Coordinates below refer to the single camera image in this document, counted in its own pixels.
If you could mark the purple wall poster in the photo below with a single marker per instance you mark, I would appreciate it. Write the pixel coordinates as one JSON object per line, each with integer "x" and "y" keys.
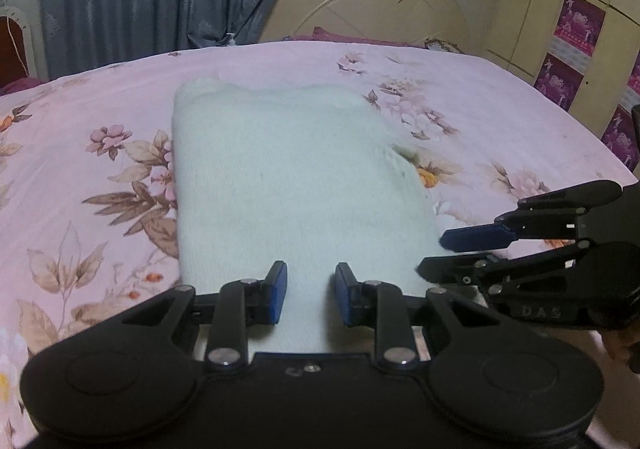
{"x": 557, "y": 81}
{"x": 579, "y": 24}
{"x": 620, "y": 141}
{"x": 632, "y": 84}

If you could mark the pale green towel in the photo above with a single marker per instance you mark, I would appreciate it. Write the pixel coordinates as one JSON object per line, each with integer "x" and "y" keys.
{"x": 290, "y": 169}

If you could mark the pink floral bed sheet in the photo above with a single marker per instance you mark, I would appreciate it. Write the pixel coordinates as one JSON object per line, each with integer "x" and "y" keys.
{"x": 75, "y": 119}

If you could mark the cream bed headboard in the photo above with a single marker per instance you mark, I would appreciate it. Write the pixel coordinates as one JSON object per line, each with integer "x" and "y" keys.
{"x": 375, "y": 4}

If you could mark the purple cloth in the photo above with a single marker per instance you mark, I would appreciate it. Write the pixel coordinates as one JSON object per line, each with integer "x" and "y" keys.
{"x": 17, "y": 85}

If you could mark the person's right hand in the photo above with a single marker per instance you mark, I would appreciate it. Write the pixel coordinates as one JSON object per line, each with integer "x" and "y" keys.
{"x": 625, "y": 346}

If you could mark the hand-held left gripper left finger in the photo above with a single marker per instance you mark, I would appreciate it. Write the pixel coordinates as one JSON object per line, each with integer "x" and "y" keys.
{"x": 278, "y": 299}

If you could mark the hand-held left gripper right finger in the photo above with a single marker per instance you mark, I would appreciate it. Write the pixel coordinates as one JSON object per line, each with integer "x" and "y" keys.
{"x": 343, "y": 294}

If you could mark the purple pillow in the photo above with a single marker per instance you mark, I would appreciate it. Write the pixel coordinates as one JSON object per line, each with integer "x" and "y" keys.
{"x": 350, "y": 36}

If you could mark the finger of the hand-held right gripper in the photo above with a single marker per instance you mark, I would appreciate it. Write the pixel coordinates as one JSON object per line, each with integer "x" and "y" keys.
{"x": 475, "y": 238}
{"x": 450, "y": 269}

